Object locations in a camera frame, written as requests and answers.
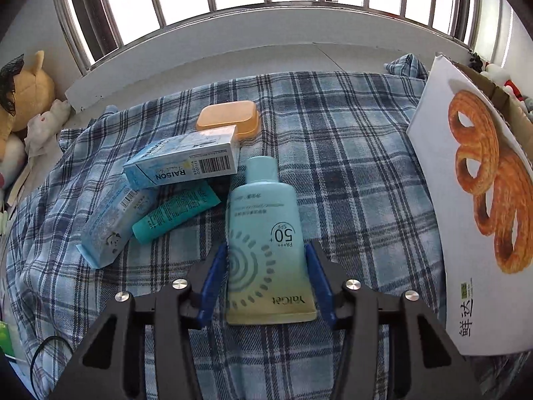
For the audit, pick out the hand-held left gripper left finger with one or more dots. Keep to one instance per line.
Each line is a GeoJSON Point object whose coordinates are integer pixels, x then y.
{"type": "Point", "coordinates": [212, 283]}

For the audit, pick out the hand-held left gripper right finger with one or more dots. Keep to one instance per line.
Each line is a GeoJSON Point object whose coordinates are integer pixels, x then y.
{"type": "Point", "coordinates": [319, 287]}

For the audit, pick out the light green sunscreen tube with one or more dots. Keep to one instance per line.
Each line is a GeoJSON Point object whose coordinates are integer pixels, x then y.
{"type": "Point", "coordinates": [266, 225]}

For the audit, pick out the teal tube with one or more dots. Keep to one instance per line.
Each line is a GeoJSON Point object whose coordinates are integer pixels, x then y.
{"type": "Point", "coordinates": [175, 212]}

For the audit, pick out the light blue tissue packet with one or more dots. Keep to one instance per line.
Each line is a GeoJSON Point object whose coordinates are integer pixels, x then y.
{"type": "Point", "coordinates": [112, 225]}

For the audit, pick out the light blue barcode carton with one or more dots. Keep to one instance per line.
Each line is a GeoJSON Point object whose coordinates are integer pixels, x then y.
{"type": "Point", "coordinates": [187, 160]}

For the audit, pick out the orange plastic soap case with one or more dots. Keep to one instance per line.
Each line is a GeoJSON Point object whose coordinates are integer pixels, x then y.
{"type": "Point", "coordinates": [229, 118]}

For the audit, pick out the white cardboard box pastry print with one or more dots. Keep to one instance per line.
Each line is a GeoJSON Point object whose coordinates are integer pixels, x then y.
{"type": "Point", "coordinates": [479, 183]}

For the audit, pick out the blue plaid blanket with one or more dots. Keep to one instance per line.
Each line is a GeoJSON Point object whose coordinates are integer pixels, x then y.
{"type": "Point", "coordinates": [354, 166]}

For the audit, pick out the green packet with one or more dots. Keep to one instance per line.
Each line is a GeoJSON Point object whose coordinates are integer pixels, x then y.
{"type": "Point", "coordinates": [6, 339]}

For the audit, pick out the small white plush toy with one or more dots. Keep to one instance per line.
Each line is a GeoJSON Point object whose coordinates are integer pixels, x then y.
{"type": "Point", "coordinates": [46, 127]}

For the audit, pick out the white plush toy red cheek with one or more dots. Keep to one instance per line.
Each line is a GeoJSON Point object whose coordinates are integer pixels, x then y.
{"type": "Point", "coordinates": [10, 158]}

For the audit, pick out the yellow plush toy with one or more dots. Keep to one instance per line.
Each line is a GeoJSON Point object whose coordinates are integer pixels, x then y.
{"type": "Point", "coordinates": [33, 91]}

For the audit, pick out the black lace ribbon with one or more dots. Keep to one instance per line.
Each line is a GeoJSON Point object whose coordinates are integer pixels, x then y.
{"type": "Point", "coordinates": [8, 87]}

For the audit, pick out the metal window grille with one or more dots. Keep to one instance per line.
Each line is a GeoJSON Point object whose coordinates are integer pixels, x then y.
{"type": "Point", "coordinates": [104, 16]}

